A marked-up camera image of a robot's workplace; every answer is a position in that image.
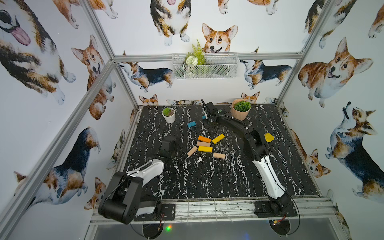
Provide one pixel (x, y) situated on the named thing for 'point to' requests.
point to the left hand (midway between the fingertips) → (176, 139)
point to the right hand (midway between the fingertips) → (204, 123)
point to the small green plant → (166, 112)
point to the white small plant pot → (171, 118)
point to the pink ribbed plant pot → (238, 115)
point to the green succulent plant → (242, 105)
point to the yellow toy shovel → (269, 137)
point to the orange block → (204, 139)
